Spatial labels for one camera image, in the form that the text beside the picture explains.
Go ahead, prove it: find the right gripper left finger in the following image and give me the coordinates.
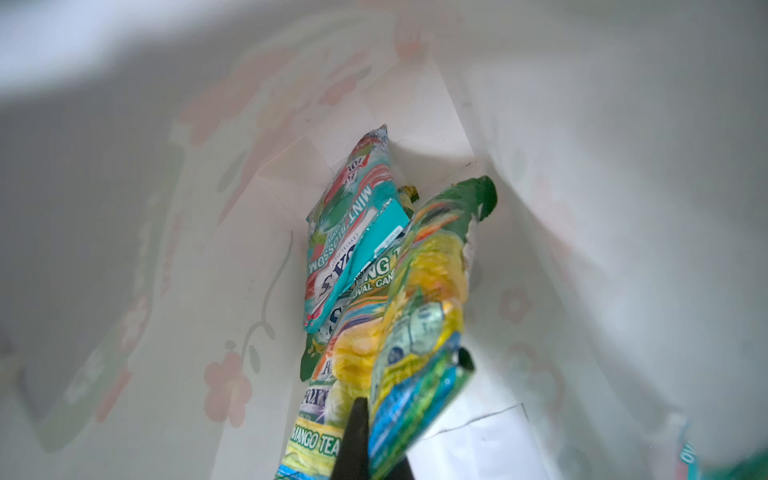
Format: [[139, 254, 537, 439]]
[[330, 397, 370, 480]]

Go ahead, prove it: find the yellow green Fox's candy bag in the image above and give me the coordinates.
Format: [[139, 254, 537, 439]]
[[368, 176, 498, 479]]

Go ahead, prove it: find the white floral paper bag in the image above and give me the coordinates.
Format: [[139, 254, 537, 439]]
[[1, 1, 767, 479]]

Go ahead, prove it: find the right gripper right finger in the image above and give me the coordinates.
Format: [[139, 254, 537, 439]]
[[385, 456, 415, 480]]

